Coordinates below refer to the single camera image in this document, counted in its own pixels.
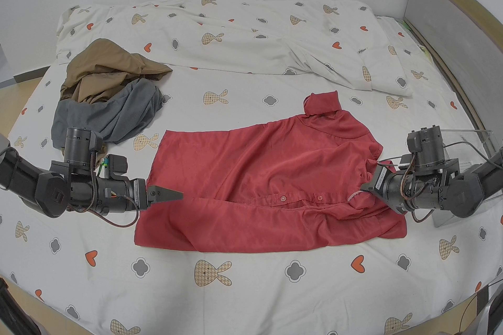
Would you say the bed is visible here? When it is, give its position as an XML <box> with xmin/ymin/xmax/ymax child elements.
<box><xmin>0</xmin><ymin>0</ymin><xmax>503</xmax><ymax>335</ymax></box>

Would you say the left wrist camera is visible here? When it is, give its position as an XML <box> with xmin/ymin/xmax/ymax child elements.
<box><xmin>106</xmin><ymin>155</ymin><xmax>128</xmax><ymax>179</ymax></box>

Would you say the grey garment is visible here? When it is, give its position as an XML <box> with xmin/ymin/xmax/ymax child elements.
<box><xmin>51</xmin><ymin>79</ymin><xmax>163</xmax><ymax>149</ymax></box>

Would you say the white printed quilt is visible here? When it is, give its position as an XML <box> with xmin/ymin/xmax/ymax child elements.
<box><xmin>56</xmin><ymin>0</ymin><xmax>415</xmax><ymax>97</ymax></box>

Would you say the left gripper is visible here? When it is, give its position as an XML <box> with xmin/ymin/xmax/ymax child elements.
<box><xmin>96</xmin><ymin>177</ymin><xmax>149</xmax><ymax>214</ymax></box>

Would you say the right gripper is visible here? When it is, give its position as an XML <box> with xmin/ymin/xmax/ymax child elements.
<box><xmin>362</xmin><ymin>165</ymin><xmax>417</xmax><ymax>214</ymax></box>

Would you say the khaki garment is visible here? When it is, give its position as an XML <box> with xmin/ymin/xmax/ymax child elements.
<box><xmin>59</xmin><ymin>38</ymin><xmax>173</xmax><ymax>159</ymax></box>

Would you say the red shirt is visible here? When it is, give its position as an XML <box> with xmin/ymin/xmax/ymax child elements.
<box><xmin>134</xmin><ymin>90</ymin><xmax>407</xmax><ymax>253</ymax></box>

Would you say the clear plastic box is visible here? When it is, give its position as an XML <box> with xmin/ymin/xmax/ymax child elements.
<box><xmin>432</xmin><ymin>127</ymin><xmax>495</xmax><ymax>228</ymax></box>

